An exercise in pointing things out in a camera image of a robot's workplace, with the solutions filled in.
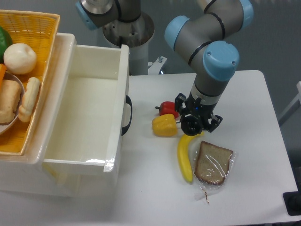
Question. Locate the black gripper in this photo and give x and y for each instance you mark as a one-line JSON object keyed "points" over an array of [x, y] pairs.
{"points": [[195, 116]]}

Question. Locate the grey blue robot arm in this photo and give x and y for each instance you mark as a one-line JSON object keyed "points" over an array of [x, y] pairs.
{"points": [[200, 43]]}

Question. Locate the open upper white drawer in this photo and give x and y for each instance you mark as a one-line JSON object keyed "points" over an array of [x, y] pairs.
{"points": [[87, 135]]}

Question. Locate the white drawer cabinet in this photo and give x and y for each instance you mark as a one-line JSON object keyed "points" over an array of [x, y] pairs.
{"points": [[28, 173]]}

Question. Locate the red bell pepper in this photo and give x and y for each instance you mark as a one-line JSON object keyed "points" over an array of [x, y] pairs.
{"points": [[167, 107]]}

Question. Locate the yellow bell pepper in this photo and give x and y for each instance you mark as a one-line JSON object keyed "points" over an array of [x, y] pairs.
{"points": [[164, 125]]}

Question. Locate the yellow banana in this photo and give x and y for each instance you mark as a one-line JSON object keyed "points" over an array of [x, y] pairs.
{"points": [[183, 156]]}

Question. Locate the bread slice in plastic bag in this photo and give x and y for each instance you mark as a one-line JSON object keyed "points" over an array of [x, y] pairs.
{"points": [[211, 168]]}

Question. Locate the black object at table edge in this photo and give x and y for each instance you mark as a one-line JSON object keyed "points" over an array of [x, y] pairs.
{"points": [[292, 203]]}

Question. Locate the pale long bread roll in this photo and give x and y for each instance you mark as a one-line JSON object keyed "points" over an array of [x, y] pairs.
{"points": [[29, 99]]}

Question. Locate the yellow wicker basket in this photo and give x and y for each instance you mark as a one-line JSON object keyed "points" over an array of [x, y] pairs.
{"points": [[38, 30]]}

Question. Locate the white round bun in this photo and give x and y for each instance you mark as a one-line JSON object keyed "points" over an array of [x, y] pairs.
{"points": [[20, 58]]}

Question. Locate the beige bread loaf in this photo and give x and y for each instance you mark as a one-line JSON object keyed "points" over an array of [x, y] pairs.
{"points": [[10, 93]]}

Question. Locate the grey round plate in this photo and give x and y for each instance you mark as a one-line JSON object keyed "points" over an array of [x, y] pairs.
{"points": [[5, 126]]}

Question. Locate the orange carrot piece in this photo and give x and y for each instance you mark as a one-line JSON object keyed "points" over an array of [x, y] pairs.
{"points": [[2, 72]]}

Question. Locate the green pepper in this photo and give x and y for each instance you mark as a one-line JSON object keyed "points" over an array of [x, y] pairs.
{"points": [[5, 42]]}

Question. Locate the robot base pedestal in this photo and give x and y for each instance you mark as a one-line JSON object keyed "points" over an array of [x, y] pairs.
{"points": [[136, 35]]}

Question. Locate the white frame at right edge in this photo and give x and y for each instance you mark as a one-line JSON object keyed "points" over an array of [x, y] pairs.
{"points": [[292, 107]]}

